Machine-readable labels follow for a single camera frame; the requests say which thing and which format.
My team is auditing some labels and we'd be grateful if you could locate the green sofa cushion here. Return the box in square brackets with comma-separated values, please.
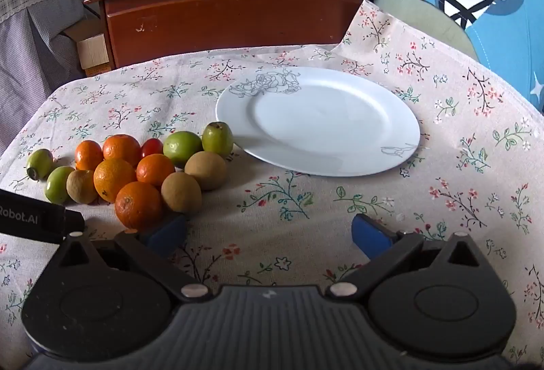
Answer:
[373, 0, 478, 61]

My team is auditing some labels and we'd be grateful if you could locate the checkered purple bedsheet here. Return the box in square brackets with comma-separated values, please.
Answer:
[0, 0, 85, 149]

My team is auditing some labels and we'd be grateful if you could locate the large green jujube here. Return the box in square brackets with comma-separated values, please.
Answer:
[163, 131, 203, 168]

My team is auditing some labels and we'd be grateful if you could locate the brown wooden nightstand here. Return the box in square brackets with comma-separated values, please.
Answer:
[83, 0, 365, 68]

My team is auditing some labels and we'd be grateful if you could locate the large front orange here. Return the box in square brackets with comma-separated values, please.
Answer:
[114, 181, 163, 233]

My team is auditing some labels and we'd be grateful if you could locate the brown kiwi front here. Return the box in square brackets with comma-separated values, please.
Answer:
[160, 172, 202, 214]

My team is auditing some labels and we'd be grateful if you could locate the white floral plate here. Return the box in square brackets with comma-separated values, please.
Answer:
[216, 67, 421, 178]

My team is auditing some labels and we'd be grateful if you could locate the small cardboard box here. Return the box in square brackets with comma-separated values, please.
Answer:
[64, 18, 113, 77]

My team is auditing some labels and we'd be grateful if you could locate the small brown kiwi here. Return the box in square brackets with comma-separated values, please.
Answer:
[66, 170, 98, 204]

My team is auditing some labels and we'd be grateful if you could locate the red cherry tomato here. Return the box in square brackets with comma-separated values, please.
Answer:
[141, 138, 163, 158]

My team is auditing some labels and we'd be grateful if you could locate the small orange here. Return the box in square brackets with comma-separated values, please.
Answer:
[75, 140, 103, 171]

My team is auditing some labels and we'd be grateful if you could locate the small green jujube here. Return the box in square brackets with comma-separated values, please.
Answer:
[26, 149, 53, 181]

